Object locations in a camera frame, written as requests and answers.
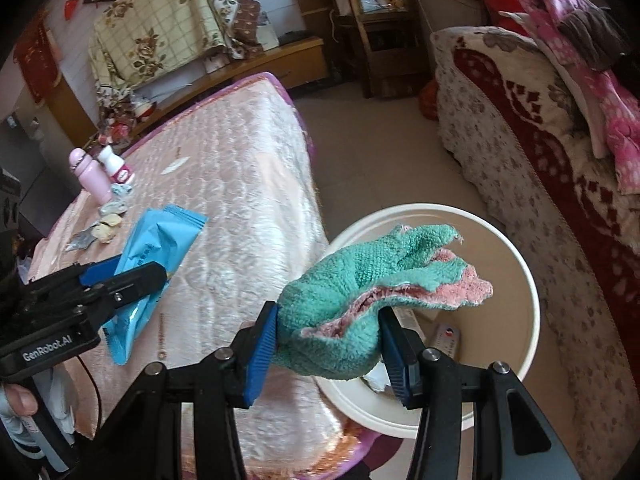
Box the dark wooden chair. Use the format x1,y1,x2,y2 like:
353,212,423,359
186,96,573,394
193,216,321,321
315,0,432,99

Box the pink floral clothing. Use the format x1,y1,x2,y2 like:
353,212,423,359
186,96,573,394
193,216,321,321
515,0,640,197

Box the teal and pink cloth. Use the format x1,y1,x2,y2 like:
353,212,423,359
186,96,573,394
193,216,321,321
275,224,494,379

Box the silver foil packet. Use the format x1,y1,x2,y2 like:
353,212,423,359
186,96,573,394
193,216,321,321
64,227,100,253

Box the cream crumpled wrapper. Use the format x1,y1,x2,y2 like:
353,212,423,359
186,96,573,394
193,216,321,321
95,214,125,244

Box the red bundle on floor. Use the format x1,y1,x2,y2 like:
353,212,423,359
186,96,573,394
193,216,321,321
419,82,442,122

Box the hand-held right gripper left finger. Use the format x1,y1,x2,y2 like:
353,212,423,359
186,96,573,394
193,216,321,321
75,302,279,480

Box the floral yellow cloth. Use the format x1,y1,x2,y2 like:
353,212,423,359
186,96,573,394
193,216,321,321
89,0,262,97

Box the person's left hand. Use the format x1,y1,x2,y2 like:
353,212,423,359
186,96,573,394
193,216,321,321
0,366,77,448

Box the red hanging scroll decoration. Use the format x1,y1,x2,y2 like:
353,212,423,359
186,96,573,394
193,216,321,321
15,25,64,104

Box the white bottle with pink label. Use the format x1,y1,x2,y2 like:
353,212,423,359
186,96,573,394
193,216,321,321
97,146,137,186

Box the clutter of plastic bags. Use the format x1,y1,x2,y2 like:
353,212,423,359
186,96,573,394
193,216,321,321
96,85,157,143

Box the brown cloth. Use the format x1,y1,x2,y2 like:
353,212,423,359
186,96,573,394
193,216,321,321
559,6,632,72

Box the wooden tv cabinet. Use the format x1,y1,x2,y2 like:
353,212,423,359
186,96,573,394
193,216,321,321
47,35,329,147

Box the cream round bin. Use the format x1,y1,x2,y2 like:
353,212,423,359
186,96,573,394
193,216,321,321
312,203,544,434

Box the grey refrigerator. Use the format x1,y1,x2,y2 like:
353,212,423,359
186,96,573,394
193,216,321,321
0,110,63,221

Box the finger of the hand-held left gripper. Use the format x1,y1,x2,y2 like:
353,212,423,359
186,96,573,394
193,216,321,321
92,262,169,329
80,255,124,289

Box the blue plastic packet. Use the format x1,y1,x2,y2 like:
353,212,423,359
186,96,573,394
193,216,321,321
102,205,209,366

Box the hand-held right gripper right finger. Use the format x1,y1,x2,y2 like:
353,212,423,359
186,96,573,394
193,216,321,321
378,309,583,480

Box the floral sofa cover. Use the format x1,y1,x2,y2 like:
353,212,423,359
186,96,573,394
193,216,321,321
429,25,640,480

